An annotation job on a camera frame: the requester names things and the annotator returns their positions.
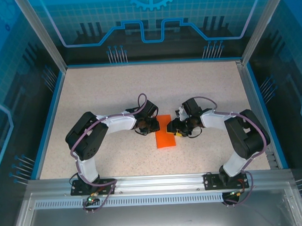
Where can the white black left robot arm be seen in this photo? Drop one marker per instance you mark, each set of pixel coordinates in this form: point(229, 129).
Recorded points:
point(119, 124)

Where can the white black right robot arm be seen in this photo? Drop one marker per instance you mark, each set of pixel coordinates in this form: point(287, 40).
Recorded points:
point(214, 120)

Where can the blue table border strip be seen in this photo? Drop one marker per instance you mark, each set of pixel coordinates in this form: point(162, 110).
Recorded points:
point(57, 97)
point(257, 88)

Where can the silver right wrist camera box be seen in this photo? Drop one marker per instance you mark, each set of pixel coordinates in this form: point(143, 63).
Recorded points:
point(182, 114)

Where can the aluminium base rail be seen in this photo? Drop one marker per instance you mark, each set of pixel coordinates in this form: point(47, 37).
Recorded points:
point(159, 181)

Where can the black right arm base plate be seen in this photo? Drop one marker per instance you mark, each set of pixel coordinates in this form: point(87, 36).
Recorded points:
point(210, 181)

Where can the aluminium side rail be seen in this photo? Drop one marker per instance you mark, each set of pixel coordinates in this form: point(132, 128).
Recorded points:
point(249, 88)

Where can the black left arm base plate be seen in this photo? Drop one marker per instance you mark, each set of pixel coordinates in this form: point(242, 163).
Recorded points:
point(106, 182)

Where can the aluminium frame post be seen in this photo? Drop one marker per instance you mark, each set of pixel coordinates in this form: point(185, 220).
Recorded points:
point(262, 25)
point(44, 40)

